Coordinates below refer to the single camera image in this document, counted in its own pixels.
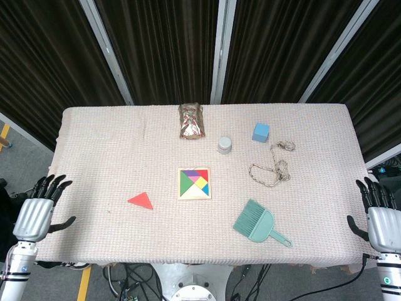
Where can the beige woven tablecloth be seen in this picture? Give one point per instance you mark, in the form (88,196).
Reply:
(125,150)

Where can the colourful tangram puzzle tray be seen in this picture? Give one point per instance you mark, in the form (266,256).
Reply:
(194,193)

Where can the green triangle tangram piece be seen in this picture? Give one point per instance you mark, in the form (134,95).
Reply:
(185,184)

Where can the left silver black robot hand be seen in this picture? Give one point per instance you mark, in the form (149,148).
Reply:
(33,216)

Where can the purple parallelogram tangram piece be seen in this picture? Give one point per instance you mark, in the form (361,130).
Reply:
(189,173)

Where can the red triangle tangram piece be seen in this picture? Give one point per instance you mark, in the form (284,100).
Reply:
(203,173)

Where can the white metal partition post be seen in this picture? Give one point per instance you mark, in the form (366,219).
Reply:
(340,50)
(222,50)
(108,51)

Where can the yellow square tangram piece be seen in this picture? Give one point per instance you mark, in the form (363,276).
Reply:
(202,183)

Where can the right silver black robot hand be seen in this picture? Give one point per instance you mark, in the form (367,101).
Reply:
(383,225)

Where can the grey cylindrical can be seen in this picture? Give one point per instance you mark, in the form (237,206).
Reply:
(225,145)

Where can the gold foil snack bag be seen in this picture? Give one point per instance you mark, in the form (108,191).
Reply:
(191,122)

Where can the dark pleated curtain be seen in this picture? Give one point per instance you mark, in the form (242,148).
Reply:
(163,47)
(379,78)
(275,47)
(40,62)

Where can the teal plastic hand brush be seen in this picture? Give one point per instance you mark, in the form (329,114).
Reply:
(255,224)

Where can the blue wooden triangle tangram piece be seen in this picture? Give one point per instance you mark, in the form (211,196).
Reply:
(205,190)

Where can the blue foam cube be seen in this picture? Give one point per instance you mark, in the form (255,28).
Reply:
(260,133)

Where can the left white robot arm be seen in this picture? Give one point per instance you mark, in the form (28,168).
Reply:
(15,272)

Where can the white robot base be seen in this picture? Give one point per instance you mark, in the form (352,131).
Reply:
(191,282)

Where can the pink triangle tangram piece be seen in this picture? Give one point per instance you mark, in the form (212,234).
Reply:
(195,180)

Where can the white metal partition rail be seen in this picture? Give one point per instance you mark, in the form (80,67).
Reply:
(9,122)
(383,160)

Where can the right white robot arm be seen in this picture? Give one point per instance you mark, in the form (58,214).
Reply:
(390,276)

